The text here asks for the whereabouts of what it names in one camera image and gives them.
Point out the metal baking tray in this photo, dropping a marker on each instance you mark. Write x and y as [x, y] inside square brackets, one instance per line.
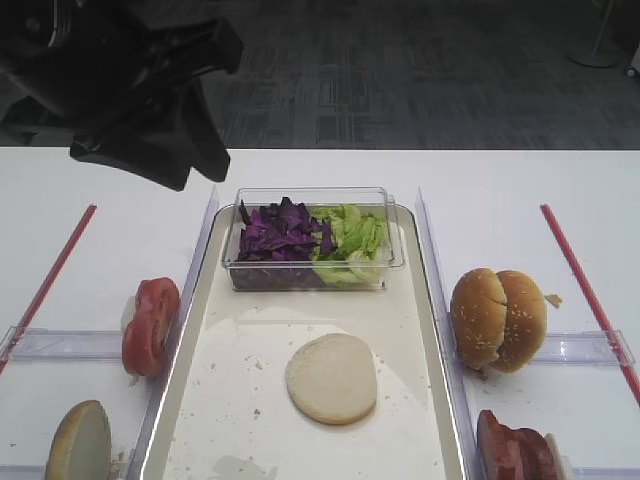
[236, 419]

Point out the purple cabbage pieces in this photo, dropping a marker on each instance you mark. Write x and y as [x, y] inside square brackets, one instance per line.
[279, 232]

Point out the clear bun pusher track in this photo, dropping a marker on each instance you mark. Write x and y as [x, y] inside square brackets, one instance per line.
[602, 348]

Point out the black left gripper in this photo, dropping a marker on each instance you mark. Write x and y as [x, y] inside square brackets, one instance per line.
[148, 114]

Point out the sesame bun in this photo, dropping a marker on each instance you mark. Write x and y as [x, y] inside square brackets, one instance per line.
[478, 309]
[526, 321]

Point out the white meat pusher block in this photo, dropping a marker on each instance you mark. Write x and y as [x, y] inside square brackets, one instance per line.
[561, 463]

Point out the bread crumb chunk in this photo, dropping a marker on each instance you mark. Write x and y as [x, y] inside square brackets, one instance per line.
[554, 300]

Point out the clear bread pusher track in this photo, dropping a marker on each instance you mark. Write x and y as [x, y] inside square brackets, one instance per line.
[22, 472]

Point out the sesame bun top outer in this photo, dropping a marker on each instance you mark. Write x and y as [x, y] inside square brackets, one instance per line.
[526, 321]

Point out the clear plastic salad container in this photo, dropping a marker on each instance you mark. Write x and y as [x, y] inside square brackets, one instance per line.
[369, 199]

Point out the clear long rail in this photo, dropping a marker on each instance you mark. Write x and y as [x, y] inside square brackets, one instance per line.
[185, 280]
[469, 458]

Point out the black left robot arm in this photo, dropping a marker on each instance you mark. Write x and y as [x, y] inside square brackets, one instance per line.
[39, 55]

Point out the red plastic strip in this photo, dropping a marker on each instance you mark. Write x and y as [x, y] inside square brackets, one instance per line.
[50, 280]
[590, 300]

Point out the white bun bottom slice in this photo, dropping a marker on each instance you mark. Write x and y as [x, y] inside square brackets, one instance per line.
[332, 379]

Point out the white floor stand base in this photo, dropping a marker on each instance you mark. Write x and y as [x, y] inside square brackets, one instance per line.
[596, 58]

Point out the right red plastic strip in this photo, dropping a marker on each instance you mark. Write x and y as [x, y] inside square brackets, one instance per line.
[590, 300]

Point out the white tomato pusher block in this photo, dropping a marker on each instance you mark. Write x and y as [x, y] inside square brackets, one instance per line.
[128, 313]

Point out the left clear long rail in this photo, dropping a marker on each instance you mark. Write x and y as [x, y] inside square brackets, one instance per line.
[185, 280]

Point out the right clear long rail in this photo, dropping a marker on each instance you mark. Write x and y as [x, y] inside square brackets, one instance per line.
[469, 458]

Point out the left red plastic strip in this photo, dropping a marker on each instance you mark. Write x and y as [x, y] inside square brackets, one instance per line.
[50, 280]

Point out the clear meat pusher track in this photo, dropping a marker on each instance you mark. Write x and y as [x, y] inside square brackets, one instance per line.
[600, 473]

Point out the sesame bun top inner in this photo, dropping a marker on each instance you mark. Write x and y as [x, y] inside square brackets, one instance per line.
[478, 309]

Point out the green lettuce pieces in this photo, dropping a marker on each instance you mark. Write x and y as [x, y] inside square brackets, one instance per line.
[358, 238]

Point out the red meat slice stack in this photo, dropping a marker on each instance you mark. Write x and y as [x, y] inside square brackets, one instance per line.
[510, 454]

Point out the clear tomato pusher track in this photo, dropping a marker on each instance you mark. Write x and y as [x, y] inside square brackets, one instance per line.
[22, 344]

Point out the tomato slice stack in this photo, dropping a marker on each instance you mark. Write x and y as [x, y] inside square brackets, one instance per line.
[143, 348]

